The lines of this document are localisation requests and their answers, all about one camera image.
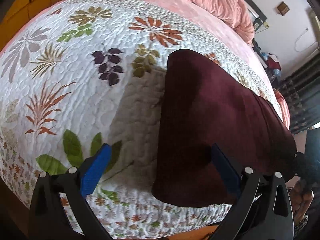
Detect maroon pants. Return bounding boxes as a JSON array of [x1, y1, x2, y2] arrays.
[[152, 49, 297, 207]]

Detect wooden wardrobe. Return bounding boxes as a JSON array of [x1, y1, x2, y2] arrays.
[[1, 0, 61, 48]]

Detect small brown wall plaque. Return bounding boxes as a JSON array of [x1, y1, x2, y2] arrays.
[[277, 2, 290, 16]]

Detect pink bed sheet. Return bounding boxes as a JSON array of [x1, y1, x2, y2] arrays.
[[0, 0, 291, 131]]

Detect cluttered bedside table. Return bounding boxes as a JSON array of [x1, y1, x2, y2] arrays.
[[252, 39, 281, 88]]

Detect floral quilted bedspread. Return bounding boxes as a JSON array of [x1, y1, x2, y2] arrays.
[[1, 0, 281, 239]]

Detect dark patterned curtain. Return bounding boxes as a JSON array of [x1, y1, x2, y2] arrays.
[[278, 54, 320, 134]]

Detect white wall cable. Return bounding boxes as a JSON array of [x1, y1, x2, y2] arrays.
[[293, 26, 320, 53]]

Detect person's right hand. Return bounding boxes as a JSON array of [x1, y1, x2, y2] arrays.
[[289, 180, 313, 228]]

